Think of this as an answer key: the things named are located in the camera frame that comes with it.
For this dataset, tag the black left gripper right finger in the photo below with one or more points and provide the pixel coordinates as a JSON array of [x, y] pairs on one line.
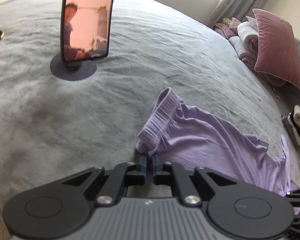
[[233, 207]]

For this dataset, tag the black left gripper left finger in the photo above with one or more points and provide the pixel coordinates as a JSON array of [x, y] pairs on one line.
[[61, 207]]

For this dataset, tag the purple garment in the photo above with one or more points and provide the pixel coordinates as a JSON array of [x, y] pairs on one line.
[[192, 137]]

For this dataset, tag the black folded garment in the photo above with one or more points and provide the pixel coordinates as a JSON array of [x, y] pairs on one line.
[[296, 127]]

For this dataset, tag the grey bed sheet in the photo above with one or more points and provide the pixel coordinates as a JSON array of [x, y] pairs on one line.
[[52, 128]]

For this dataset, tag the dark grey folded garment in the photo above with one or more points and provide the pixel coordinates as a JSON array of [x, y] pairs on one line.
[[291, 130]]

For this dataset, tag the round black phone stand base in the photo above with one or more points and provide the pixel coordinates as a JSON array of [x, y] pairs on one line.
[[72, 71]]

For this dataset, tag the pink velvet pillow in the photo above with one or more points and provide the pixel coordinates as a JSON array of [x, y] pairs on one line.
[[277, 53]]

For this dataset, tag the small pink cushion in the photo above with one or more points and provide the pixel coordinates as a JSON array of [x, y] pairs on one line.
[[227, 28]]

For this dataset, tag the smartphone on stand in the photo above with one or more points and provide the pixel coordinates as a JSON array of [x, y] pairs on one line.
[[85, 29]]

